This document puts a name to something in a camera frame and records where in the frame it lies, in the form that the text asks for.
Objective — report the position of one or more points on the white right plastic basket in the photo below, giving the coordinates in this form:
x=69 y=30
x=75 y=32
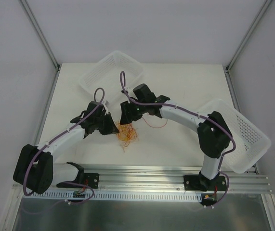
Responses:
x=251 y=143

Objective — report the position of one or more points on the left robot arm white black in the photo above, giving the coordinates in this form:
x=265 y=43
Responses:
x=35 y=166

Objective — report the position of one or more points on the aluminium frame post right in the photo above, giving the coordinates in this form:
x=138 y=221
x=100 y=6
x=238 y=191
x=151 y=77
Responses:
x=251 y=29

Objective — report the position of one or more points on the aluminium frame post left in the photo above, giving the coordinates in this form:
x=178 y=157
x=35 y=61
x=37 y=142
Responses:
x=31 y=17

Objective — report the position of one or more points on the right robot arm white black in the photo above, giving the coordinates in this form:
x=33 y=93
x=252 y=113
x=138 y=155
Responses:
x=214 y=136

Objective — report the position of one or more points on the aluminium frame post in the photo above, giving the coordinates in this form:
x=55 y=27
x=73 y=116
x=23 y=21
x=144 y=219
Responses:
x=31 y=17
x=251 y=29

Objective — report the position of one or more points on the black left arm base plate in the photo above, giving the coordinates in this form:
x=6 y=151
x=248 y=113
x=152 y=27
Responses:
x=88 y=179

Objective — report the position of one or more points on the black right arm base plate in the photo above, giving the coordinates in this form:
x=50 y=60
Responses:
x=201 y=183

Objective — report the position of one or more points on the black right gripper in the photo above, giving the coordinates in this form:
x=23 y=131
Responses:
x=126 y=111

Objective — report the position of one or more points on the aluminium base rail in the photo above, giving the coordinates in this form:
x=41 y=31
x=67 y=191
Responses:
x=169 y=179

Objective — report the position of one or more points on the white left plastic basket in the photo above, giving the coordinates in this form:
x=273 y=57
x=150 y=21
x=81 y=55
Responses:
x=105 y=74

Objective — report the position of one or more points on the white slotted cable duct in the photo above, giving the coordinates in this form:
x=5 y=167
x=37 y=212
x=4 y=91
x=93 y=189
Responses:
x=121 y=196

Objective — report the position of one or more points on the white plastic basket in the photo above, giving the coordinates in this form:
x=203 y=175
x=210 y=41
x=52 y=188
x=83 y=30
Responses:
x=105 y=74
x=251 y=143

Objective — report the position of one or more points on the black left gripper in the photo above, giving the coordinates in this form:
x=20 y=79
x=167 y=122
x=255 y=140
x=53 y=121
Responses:
x=105 y=122

